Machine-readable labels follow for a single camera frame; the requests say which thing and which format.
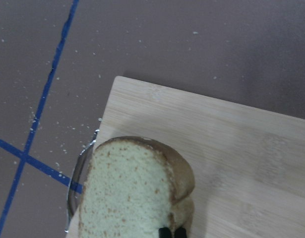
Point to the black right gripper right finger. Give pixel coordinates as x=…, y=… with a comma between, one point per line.
x=180, y=233

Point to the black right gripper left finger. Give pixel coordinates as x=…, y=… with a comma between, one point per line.
x=164, y=232

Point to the bread slice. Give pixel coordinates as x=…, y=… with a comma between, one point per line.
x=134, y=187

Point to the wooden cutting board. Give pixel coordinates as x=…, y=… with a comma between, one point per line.
x=248, y=164

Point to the metal cutting board handle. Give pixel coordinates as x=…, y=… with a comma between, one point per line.
x=77, y=179

